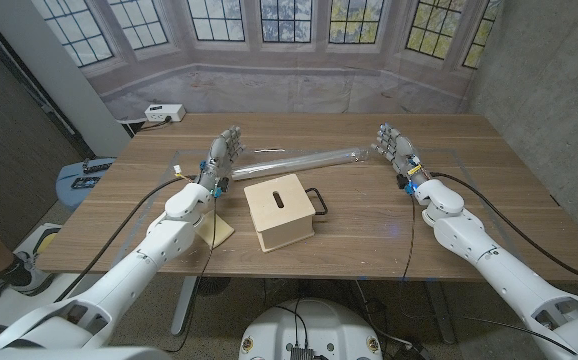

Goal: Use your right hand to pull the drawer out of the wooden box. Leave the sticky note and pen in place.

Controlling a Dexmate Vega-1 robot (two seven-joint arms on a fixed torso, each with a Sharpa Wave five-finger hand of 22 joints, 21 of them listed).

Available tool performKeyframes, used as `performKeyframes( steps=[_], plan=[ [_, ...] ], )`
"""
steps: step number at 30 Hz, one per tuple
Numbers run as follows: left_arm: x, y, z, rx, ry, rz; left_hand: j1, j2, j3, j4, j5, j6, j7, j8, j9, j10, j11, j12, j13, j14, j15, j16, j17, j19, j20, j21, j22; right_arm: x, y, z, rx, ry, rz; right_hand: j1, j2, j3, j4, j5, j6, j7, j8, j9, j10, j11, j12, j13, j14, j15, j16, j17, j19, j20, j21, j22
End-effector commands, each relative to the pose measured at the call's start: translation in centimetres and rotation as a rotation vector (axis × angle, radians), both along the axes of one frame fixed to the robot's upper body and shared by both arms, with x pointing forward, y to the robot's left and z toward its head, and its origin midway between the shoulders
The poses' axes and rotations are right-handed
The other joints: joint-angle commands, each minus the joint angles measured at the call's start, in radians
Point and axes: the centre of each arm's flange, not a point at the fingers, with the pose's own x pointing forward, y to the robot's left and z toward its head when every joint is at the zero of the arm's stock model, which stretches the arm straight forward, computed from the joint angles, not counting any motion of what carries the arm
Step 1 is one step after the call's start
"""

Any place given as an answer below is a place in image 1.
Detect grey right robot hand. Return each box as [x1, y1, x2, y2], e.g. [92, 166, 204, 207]
[371, 123, 433, 190]

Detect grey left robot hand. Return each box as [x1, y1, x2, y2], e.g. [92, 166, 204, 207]
[196, 124, 246, 197]

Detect wooden box with slot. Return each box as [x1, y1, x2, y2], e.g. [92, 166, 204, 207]
[243, 173, 317, 253]

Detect red-fronted drawer with black handle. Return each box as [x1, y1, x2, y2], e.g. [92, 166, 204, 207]
[304, 187, 329, 217]

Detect white power strip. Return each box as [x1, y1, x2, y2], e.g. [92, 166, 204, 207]
[144, 103, 187, 124]

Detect clear plastic tube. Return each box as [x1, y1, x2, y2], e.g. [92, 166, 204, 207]
[230, 146, 370, 182]

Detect printed window backdrop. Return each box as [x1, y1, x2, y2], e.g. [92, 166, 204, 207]
[31, 0, 503, 122]

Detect black remote controller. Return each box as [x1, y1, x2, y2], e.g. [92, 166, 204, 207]
[82, 157, 115, 174]

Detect black flat device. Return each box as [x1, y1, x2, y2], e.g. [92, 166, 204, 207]
[71, 175, 102, 190]

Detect metal table leg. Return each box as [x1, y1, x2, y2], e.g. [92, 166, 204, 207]
[423, 280, 458, 345]
[170, 275, 200, 336]

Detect blue round stool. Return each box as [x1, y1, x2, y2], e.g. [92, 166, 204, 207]
[55, 157, 118, 211]

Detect white robot torso base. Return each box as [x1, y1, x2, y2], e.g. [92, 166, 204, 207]
[238, 298, 384, 360]

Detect grey sneaker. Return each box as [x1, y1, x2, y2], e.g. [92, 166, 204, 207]
[0, 254, 55, 319]

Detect white floor platform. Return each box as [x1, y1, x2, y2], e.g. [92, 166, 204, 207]
[0, 222, 100, 329]

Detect black power strip cable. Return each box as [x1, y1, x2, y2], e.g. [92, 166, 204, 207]
[138, 116, 173, 133]

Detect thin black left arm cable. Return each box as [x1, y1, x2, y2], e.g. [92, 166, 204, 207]
[163, 195, 220, 354]

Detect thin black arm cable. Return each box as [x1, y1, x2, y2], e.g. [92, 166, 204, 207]
[163, 195, 220, 354]
[401, 193, 417, 281]

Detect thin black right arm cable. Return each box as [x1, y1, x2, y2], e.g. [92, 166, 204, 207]
[401, 193, 417, 281]

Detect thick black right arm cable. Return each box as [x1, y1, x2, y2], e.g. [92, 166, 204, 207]
[431, 171, 578, 290]

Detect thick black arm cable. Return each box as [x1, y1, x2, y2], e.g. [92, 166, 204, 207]
[53, 174, 198, 304]
[431, 171, 578, 290]

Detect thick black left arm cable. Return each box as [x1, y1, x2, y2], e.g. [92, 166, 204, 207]
[53, 174, 198, 304]

